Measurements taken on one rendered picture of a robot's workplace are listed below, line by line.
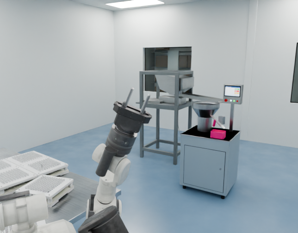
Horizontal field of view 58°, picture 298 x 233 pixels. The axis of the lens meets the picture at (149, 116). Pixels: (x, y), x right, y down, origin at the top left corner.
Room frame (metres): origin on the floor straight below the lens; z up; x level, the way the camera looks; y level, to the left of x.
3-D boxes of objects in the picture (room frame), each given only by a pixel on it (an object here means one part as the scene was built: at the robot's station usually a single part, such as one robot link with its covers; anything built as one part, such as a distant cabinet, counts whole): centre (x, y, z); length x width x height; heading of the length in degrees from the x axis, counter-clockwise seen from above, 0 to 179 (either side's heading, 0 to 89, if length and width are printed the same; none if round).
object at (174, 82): (4.24, -0.43, 0.75); 1.43 x 1.06 x 1.50; 59
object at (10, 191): (1.68, 0.93, 0.87); 0.24 x 0.24 x 0.02; 52
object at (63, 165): (1.88, 0.78, 0.92); 0.25 x 0.24 x 0.02; 142
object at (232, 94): (3.40, -1.06, 1.07); 0.23 x 0.10 x 0.62; 59
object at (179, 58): (6.59, -0.45, 1.43); 1.32 x 0.01 x 1.11; 59
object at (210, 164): (3.39, -0.81, 0.38); 0.63 x 0.57 x 0.76; 59
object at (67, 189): (1.56, 0.65, 0.87); 0.24 x 0.24 x 0.02; 73
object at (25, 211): (0.60, 0.31, 1.32); 0.10 x 0.07 x 0.09; 119
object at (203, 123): (3.46, -0.80, 0.95); 0.49 x 0.36 x 0.38; 59
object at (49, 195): (1.56, 0.65, 0.92); 0.25 x 0.24 x 0.02; 163
